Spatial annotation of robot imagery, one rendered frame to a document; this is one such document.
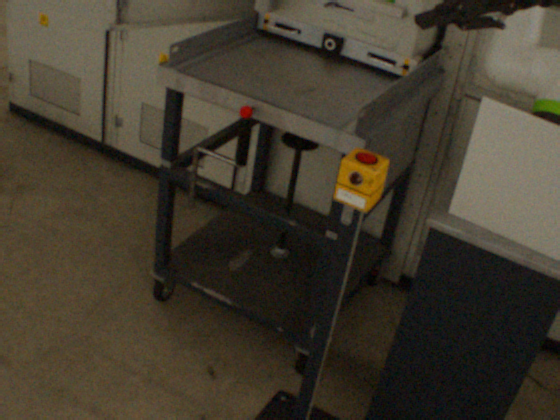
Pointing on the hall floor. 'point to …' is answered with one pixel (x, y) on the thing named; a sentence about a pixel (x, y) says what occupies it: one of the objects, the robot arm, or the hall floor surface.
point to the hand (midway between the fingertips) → (436, 16)
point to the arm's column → (464, 335)
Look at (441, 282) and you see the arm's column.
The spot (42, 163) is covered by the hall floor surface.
